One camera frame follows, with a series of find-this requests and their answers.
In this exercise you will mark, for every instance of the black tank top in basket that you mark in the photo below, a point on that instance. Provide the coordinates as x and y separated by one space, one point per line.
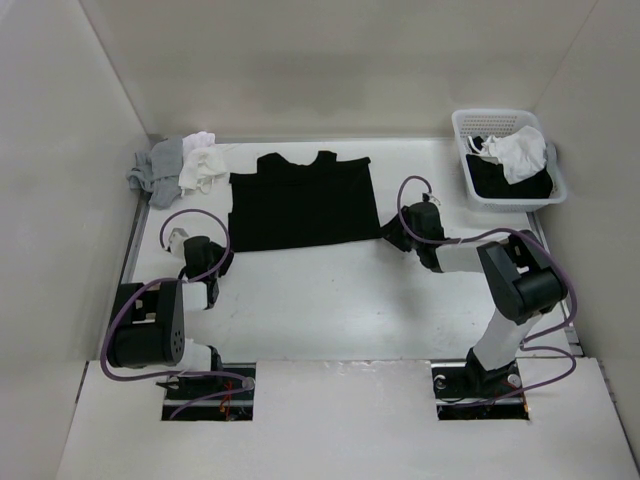
489 182

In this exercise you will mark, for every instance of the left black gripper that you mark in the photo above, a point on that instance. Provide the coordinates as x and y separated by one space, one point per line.
224 267

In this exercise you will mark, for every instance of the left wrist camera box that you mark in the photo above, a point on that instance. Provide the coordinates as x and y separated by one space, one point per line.
175 243

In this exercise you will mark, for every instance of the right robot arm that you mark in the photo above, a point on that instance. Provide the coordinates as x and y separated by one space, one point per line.
524 282

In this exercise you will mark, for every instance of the white tank top in basket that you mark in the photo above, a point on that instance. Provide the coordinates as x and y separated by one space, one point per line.
521 154

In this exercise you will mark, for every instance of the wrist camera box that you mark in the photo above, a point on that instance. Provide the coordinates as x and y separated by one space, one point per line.
428 197
175 243

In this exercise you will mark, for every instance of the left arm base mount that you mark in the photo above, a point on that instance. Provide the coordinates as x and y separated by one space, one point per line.
217 399

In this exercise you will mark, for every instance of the grey tank top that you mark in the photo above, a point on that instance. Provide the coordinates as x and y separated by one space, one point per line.
156 172

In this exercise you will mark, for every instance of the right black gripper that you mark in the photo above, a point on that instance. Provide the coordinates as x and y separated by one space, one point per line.
391 233

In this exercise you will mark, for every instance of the white tank top on table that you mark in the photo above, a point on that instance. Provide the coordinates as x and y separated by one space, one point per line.
202 163

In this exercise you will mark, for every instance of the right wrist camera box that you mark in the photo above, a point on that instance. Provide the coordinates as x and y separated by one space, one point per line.
428 197

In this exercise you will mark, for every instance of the black tank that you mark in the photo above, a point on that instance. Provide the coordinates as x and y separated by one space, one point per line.
283 205
489 182

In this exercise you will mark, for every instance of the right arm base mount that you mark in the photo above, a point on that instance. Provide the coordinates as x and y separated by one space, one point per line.
459 399

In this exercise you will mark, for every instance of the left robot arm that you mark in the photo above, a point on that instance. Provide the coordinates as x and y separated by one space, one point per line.
147 324

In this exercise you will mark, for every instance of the white plastic basket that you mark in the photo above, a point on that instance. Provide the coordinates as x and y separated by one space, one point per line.
501 123

